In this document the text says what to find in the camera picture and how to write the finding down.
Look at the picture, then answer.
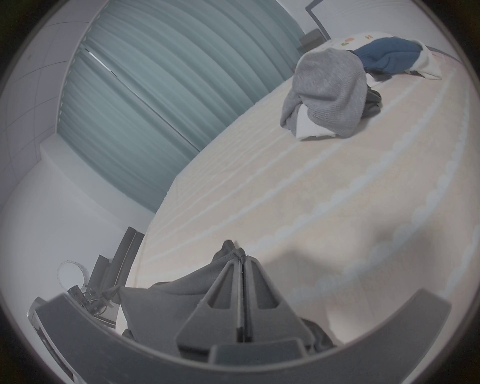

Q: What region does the blue-green curtain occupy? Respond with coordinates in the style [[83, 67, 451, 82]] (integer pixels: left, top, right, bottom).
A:
[[84, 0, 306, 151], [56, 49, 199, 214]]

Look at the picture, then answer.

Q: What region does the white printed pillow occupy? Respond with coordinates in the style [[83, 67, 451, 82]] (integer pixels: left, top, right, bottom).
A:
[[322, 32, 398, 51]]

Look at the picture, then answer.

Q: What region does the bed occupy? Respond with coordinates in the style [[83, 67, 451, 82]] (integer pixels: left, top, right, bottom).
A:
[[122, 0, 480, 347]]

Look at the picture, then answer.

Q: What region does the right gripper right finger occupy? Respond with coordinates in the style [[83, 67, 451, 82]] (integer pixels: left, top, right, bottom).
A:
[[245, 256, 315, 351]]

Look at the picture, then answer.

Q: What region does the pile of clothes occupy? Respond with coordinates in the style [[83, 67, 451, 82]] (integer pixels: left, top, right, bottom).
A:
[[280, 37, 443, 141]]

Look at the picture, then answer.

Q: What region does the round white mirror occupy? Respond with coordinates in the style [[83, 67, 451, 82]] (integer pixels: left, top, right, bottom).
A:
[[57, 260, 86, 290]]

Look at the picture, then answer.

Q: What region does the grey bedside table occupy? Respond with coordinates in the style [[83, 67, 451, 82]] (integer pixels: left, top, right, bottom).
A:
[[297, 29, 326, 55]]

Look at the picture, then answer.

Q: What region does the black T-shirt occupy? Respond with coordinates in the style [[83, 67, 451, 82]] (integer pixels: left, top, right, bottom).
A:
[[112, 240, 336, 353]]

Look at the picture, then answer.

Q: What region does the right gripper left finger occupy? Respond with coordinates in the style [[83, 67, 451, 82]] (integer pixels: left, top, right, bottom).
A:
[[176, 258, 244, 355]]

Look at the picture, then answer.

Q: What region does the black chest of drawers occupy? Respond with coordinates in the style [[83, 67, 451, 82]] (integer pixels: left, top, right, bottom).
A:
[[109, 226, 146, 291]]

